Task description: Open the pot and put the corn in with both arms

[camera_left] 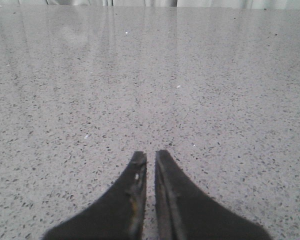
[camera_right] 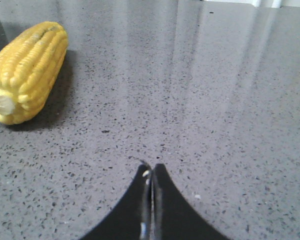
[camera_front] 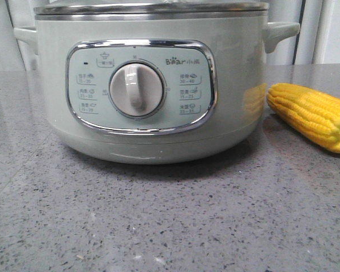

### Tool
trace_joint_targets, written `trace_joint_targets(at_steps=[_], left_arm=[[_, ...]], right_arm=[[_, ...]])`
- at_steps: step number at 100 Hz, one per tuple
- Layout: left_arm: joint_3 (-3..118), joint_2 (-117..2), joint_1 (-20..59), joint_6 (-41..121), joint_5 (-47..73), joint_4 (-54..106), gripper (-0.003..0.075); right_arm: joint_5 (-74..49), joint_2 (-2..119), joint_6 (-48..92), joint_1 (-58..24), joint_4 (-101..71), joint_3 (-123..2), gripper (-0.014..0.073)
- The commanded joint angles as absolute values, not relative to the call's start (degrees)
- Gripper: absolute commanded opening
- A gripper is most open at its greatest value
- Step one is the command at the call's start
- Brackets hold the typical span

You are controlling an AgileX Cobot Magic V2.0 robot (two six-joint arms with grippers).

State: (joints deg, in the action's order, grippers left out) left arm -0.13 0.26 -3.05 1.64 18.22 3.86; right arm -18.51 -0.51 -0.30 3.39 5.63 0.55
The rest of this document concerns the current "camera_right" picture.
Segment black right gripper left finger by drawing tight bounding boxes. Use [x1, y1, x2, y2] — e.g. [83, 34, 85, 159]
[82, 161, 152, 240]

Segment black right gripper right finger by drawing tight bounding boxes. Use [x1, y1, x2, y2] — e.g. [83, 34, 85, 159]
[152, 163, 228, 240]

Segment yellow corn cob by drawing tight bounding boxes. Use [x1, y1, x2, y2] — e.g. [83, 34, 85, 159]
[0, 21, 69, 125]

